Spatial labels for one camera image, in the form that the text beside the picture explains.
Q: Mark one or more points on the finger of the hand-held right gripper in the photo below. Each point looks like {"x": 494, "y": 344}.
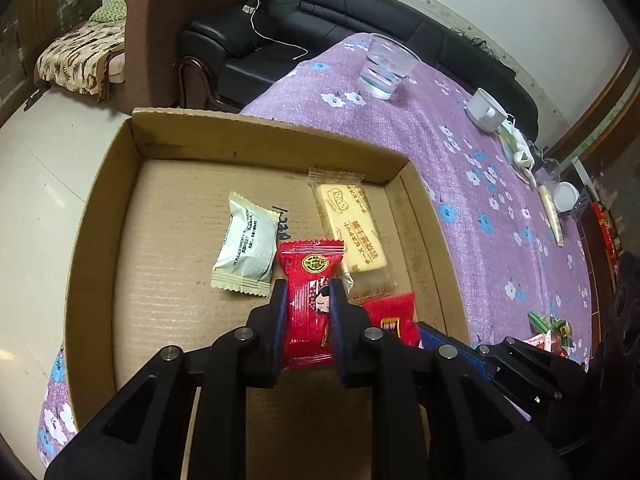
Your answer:
{"x": 430, "y": 334}

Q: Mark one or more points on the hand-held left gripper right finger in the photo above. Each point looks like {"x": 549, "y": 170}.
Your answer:
{"x": 336, "y": 320}

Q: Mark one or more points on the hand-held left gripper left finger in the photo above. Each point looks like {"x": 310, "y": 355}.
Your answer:
{"x": 279, "y": 325}

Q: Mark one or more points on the bright red snack packet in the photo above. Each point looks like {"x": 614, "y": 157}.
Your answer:
{"x": 307, "y": 300}

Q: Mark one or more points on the red candy packet yellow label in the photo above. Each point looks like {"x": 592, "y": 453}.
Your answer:
{"x": 395, "y": 310}

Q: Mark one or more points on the shallow cardboard box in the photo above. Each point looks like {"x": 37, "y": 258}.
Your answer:
{"x": 175, "y": 235}

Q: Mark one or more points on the cream white snack packet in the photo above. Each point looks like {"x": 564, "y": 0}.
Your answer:
{"x": 247, "y": 245}

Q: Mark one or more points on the yellow biscuit packet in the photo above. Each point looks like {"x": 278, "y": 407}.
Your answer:
{"x": 347, "y": 225}

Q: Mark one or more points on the small dark stand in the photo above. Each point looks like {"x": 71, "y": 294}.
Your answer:
{"x": 582, "y": 205}

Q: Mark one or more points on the cream tube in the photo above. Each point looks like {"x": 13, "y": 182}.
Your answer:
{"x": 551, "y": 215}

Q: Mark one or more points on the white round container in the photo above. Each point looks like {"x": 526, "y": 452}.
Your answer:
{"x": 566, "y": 196}

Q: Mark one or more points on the small clear glass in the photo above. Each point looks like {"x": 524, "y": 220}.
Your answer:
{"x": 547, "y": 170}

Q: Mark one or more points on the white crumpled cloth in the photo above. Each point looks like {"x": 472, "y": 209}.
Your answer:
{"x": 517, "y": 147}

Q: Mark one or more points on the white mug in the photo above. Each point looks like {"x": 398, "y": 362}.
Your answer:
{"x": 485, "y": 110}

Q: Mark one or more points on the clear plastic cup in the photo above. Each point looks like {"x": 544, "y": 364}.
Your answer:
{"x": 387, "y": 67}

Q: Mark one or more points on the black leather sofa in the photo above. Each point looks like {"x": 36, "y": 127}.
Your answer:
{"x": 350, "y": 15}

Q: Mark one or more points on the brown armchair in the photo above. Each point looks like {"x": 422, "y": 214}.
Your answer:
{"x": 150, "y": 35}

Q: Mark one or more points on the pair of dark slippers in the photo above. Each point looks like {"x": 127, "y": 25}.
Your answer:
{"x": 34, "y": 100}

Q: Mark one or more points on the printed blanket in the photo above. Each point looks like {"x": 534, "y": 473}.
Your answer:
{"x": 75, "y": 60}

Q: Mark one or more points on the green patterned pillow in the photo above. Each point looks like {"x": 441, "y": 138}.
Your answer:
{"x": 111, "y": 11}

